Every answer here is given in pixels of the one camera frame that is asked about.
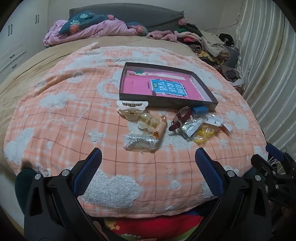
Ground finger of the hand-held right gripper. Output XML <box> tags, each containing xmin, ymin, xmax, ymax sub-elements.
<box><xmin>251</xmin><ymin>153</ymin><xmax>284</xmax><ymax>183</ymax></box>
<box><xmin>265</xmin><ymin>144</ymin><xmax>296</xmax><ymax>166</ymax></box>

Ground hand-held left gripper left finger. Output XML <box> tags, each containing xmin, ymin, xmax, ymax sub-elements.
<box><xmin>23</xmin><ymin>147</ymin><xmax>103</xmax><ymax>241</ymax></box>

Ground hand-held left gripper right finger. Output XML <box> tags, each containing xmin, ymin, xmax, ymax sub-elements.
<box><xmin>195</xmin><ymin>148</ymin><xmax>272</xmax><ymax>241</ymax></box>

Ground bag of yellow rings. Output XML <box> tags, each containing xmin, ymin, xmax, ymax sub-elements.
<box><xmin>193</xmin><ymin>124</ymin><xmax>214</xmax><ymax>144</ymax></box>

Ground clear earring packet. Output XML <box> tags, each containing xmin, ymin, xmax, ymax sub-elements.
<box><xmin>205</xmin><ymin>115</ymin><xmax>225</xmax><ymax>127</ymax></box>

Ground clear bag with silver chain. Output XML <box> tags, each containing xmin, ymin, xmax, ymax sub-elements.
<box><xmin>123</xmin><ymin>134</ymin><xmax>158</xmax><ymax>153</ymax></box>

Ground dark red watch strap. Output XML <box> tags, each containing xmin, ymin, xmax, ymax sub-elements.
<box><xmin>168</xmin><ymin>107</ymin><xmax>193</xmax><ymax>132</ymax></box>

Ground clear plastic hair clips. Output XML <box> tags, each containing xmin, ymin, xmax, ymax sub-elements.
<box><xmin>138</xmin><ymin>112</ymin><xmax>160</xmax><ymax>132</ymax></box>

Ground dark tray with pink bottom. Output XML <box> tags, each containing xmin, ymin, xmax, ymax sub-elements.
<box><xmin>119</xmin><ymin>62</ymin><xmax>219</xmax><ymax>111</ymax></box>

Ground orange plaid cloud blanket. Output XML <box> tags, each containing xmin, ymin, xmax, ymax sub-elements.
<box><xmin>4</xmin><ymin>43</ymin><xmax>270</xmax><ymax>219</ymax></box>

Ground silver foil packet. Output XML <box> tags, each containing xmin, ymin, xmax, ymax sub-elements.
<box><xmin>179</xmin><ymin>118</ymin><xmax>205</xmax><ymax>139</ymax></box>

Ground white hair claw clip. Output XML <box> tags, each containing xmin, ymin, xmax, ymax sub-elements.
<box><xmin>116</xmin><ymin>100</ymin><xmax>149</xmax><ymax>121</ymax></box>

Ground red floral cloth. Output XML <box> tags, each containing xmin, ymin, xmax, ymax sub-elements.
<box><xmin>103</xmin><ymin>213</ymin><xmax>206</xmax><ymax>241</ymax></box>

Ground cream curtain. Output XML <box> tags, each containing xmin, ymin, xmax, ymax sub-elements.
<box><xmin>233</xmin><ymin>0</ymin><xmax>296</xmax><ymax>158</ymax></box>

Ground bag of clothes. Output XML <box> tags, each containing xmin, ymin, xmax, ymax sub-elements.
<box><xmin>213</xmin><ymin>65</ymin><xmax>245</xmax><ymax>93</ymax></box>

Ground pile of clothes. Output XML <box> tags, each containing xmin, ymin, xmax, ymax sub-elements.
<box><xmin>177</xmin><ymin>19</ymin><xmax>232</xmax><ymax>67</ymax></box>

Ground black bag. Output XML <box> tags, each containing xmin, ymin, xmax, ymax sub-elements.
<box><xmin>218</xmin><ymin>33</ymin><xmax>235</xmax><ymax>47</ymax></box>

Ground pink quilt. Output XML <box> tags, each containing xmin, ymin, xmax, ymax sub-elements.
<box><xmin>43</xmin><ymin>20</ymin><xmax>148</xmax><ymax>48</ymax></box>

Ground pink fluffy garment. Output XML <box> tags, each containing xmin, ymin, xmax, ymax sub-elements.
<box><xmin>147</xmin><ymin>30</ymin><xmax>178</xmax><ymax>43</ymax></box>

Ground white wardrobe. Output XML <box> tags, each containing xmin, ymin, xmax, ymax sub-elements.
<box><xmin>0</xmin><ymin>7</ymin><xmax>50</xmax><ymax>77</ymax></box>

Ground teal floral pillow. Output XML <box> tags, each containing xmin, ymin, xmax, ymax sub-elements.
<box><xmin>60</xmin><ymin>10</ymin><xmax>116</xmax><ymax>35</ymax></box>

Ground grey headboard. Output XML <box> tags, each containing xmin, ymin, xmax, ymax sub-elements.
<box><xmin>69</xmin><ymin>3</ymin><xmax>185</xmax><ymax>33</ymax></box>

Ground thin wall cable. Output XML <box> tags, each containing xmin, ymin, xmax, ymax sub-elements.
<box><xmin>205</xmin><ymin>20</ymin><xmax>238</xmax><ymax>32</ymax></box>

